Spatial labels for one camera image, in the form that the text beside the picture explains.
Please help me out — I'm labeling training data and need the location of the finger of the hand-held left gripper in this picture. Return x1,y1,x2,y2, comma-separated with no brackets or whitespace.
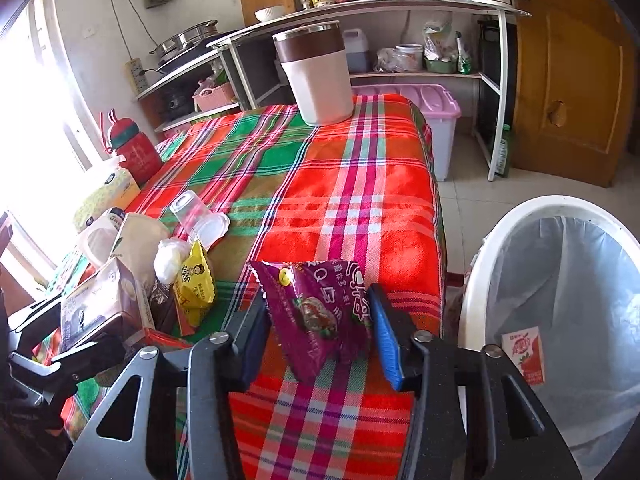
7,299,66,333
9,342,128,401

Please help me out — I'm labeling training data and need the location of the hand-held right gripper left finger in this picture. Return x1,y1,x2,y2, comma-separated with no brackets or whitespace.
57,295,273,480

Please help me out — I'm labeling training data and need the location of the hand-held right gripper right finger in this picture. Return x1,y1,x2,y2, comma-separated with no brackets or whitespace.
367,282,583,480

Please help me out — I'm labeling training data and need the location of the white milk carton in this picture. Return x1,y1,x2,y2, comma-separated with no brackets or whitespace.
60,257,157,352

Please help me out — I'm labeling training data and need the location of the purple snack packet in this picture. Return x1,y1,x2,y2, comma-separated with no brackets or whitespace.
248,259,375,383

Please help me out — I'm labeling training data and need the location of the white trash bin with liner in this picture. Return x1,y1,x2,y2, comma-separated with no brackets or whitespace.
457,195,640,480

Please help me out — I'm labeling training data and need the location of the yellow snack packet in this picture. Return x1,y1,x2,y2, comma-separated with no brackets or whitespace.
172,240,217,328

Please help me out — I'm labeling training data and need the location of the red flat box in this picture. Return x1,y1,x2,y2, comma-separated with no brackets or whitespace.
142,327,193,352

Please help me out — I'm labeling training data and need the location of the white plastic bottle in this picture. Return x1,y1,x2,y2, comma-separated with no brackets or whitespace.
77,207,127,268

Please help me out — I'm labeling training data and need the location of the white plastic cup lid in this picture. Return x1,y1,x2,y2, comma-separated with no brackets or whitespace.
194,211,231,252

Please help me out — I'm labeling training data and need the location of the beige paper bag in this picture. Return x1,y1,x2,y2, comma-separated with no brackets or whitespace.
114,212,172,286

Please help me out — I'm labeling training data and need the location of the yellow tissue pack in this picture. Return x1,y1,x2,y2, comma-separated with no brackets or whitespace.
73,166,142,233

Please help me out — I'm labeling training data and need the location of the red white drink carton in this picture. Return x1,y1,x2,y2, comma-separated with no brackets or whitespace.
501,326,548,387

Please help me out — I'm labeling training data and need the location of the plaid tablecloth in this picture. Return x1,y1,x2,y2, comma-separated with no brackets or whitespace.
32,92,448,480

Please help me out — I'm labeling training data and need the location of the clear plastic cup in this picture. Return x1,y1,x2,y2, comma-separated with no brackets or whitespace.
169,190,210,238

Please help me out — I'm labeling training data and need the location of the red water bottle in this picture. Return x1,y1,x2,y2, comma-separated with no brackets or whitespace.
99,110,163,186

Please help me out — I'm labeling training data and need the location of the green glass bottle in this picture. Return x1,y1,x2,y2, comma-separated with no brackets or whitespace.
497,124,514,179

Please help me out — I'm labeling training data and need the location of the pink lid storage box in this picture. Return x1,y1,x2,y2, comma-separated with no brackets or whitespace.
351,83,461,182

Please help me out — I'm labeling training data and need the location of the dark rice cooker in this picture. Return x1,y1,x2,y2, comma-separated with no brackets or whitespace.
156,84,197,117

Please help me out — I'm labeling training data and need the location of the pink plastic basket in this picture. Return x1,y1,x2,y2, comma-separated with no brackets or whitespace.
192,79,237,112

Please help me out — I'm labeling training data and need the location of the yellow power strip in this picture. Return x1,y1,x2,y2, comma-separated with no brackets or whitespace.
124,57,147,96

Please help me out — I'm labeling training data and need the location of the white brown mug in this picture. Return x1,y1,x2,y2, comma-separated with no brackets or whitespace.
272,21,355,127

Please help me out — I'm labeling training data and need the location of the clear plastic bag of food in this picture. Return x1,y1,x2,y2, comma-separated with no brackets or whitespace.
375,44,426,74

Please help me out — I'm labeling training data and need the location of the plastic jug dark liquid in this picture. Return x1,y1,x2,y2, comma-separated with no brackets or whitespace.
342,29,372,74

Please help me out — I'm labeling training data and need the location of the low white cooker stand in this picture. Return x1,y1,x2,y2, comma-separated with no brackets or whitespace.
136,47,242,133

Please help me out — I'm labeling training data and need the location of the black induction cooker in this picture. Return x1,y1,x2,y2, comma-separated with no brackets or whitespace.
155,51,217,74

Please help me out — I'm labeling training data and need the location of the green white food bag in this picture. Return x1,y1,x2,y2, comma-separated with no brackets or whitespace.
422,12,473,75

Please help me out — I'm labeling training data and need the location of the steel steamer pot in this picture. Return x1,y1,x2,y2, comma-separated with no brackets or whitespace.
149,20,221,62

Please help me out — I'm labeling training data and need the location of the white metal kitchen shelf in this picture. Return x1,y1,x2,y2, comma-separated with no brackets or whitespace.
207,0,532,182

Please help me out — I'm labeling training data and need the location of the wooden cabinet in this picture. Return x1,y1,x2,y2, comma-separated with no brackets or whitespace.
509,0,640,189

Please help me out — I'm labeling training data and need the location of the window frame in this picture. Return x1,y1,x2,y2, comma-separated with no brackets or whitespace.
0,0,113,281

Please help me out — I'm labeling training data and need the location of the power strip cable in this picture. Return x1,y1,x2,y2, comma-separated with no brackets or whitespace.
104,0,160,61

